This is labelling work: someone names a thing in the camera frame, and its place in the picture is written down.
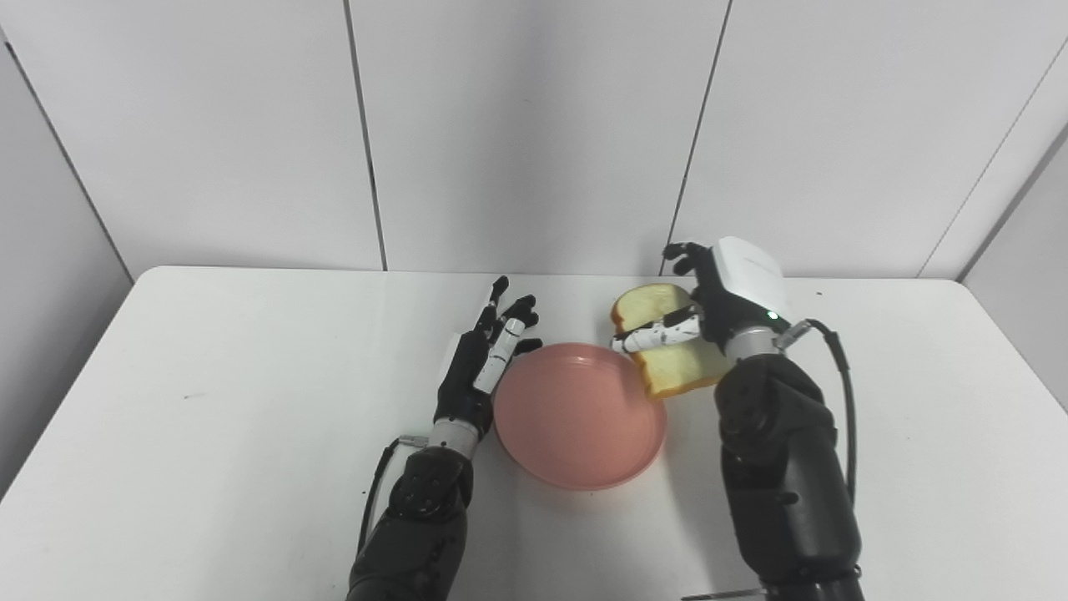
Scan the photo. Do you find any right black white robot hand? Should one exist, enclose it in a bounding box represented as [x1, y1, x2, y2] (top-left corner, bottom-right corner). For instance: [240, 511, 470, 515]
[612, 236, 795, 360]

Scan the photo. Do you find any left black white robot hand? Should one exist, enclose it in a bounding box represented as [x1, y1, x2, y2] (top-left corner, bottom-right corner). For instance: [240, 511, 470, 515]
[433, 276, 544, 437]

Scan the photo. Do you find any slice of white bread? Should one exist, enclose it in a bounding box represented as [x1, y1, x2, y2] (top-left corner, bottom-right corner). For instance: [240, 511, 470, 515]
[610, 283, 738, 402]

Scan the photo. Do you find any pink round plate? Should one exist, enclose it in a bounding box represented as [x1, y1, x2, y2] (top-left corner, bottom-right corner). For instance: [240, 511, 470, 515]
[492, 341, 668, 492]

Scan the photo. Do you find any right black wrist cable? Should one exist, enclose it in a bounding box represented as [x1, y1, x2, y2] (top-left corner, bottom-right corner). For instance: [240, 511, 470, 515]
[772, 319, 859, 507]

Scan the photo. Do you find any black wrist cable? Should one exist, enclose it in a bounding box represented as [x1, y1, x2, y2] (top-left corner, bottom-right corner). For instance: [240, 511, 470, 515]
[772, 319, 859, 507]
[357, 434, 430, 558]

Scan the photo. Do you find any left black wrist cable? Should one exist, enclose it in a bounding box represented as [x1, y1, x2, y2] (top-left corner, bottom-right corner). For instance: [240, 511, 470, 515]
[357, 434, 430, 558]

